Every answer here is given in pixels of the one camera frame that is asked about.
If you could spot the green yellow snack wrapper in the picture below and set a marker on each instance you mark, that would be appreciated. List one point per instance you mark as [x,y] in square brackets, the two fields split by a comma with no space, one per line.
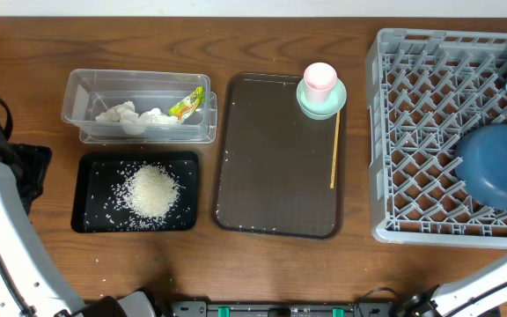
[183,109]

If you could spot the pink plastic cup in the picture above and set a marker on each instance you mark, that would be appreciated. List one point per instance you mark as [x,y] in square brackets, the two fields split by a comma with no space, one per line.
[320,79]

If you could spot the white rice pile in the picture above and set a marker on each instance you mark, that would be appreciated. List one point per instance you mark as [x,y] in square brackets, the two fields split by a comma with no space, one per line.
[150,191]

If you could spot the white tissue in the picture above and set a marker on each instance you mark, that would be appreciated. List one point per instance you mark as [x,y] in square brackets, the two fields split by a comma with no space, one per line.
[132,122]

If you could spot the dark blue plate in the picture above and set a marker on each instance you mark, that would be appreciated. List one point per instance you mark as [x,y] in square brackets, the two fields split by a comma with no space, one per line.
[483,166]

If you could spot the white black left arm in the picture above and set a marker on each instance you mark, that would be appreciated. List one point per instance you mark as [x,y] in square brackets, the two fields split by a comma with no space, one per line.
[30,283]

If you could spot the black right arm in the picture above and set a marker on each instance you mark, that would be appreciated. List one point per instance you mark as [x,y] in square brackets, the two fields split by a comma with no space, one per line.
[471,296]

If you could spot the grey dishwasher rack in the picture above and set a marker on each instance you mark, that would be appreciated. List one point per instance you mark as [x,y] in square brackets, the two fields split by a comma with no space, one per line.
[425,89]

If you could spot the dark brown serving tray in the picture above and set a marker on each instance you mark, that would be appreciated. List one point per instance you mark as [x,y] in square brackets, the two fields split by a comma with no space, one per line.
[275,162]

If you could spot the mint green bowl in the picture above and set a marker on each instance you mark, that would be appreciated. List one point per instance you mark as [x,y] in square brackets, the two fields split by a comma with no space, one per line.
[321,105]

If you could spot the wooden chopstick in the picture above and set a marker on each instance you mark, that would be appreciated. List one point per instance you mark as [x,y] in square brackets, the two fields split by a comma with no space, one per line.
[335,149]

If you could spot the black rectangular tray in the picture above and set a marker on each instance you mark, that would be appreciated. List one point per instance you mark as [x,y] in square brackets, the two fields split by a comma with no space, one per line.
[95,193]

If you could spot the clear plastic bin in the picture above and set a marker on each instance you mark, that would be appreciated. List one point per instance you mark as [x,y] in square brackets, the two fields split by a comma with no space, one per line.
[91,92]

